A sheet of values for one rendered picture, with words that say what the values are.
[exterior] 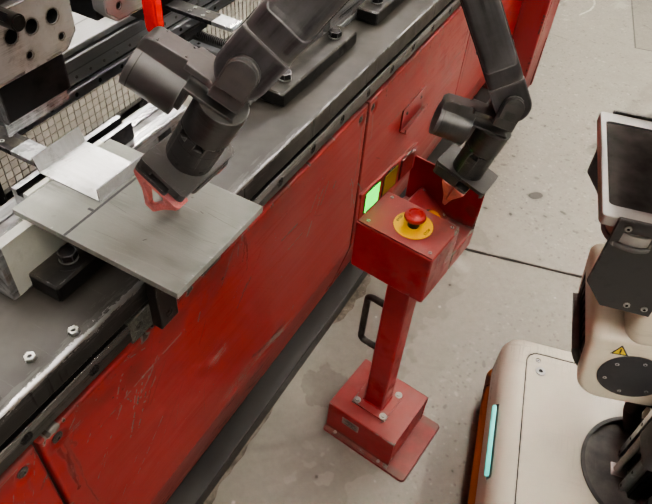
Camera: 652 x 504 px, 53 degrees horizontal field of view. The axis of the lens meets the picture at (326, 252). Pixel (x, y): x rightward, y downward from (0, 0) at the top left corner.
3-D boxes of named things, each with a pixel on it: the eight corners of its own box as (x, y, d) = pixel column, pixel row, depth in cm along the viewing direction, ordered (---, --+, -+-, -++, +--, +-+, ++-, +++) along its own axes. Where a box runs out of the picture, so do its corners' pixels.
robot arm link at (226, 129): (240, 130, 65) (261, 95, 69) (180, 89, 64) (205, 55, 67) (215, 165, 71) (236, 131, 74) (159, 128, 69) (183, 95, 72)
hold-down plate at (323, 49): (282, 108, 125) (283, 94, 122) (259, 99, 126) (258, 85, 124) (355, 44, 143) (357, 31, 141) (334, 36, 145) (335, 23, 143)
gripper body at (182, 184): (134, 165, 73) (154, 129, 67) (191, 121, 80) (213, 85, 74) (178, 206, 74) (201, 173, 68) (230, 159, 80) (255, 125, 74)
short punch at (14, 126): (14, 140, 80) (-9, 71, 74) (2, 134, 81) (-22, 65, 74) (74, 102, 87) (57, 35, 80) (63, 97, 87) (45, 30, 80)
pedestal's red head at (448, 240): (420, 304, 121) (439, 235, 108) (349, 264, 127) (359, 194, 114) (469, 244, 133) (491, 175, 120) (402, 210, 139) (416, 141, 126)
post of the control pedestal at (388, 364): (381, 411, 166) (415, 268, 128) (363, 400, 168) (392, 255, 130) (392, 397, 170) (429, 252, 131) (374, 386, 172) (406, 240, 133)
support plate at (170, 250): (178, 299, 76) (177, 294, 76) (13, 214, 84) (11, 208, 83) (263, 211, 88) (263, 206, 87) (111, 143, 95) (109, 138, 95)
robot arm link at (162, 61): (264, 74, 61) (282, 43, 67) (155, -3, 58) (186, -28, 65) (204, 163, 67) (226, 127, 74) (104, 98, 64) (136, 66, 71)
